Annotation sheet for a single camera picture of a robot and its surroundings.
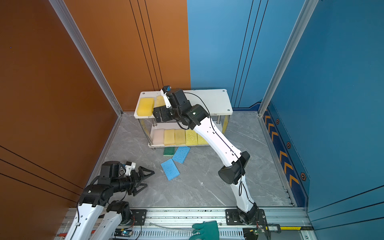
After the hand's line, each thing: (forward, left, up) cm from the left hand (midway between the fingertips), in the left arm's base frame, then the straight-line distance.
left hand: (151, 177), depth 72 cm
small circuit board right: (-20, -48, -16) cm, 55 cm away
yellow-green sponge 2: (+27, -23, -7) cm, 36 cm away
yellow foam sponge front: (+28, -4, -6) cm, 29 cm away
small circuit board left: (-21, +13, -16) cm, 29 cm away
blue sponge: (+20, -12, -13) cm, 26 cm away
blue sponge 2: (+10, -6, -14) cm, 18 cm away
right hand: (+25, -4, +21) cm, 33 cm away
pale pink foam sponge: (+28, +3, -6) cm, 29 cm away
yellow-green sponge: (+29, -18, -7) cm, 34 cm away
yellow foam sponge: (+29, -11, -7) cm, 32 cm away
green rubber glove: (-20, -27, -13) cm, 36 cm away
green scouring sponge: (+22, -4, -13) cm, 26 cm away
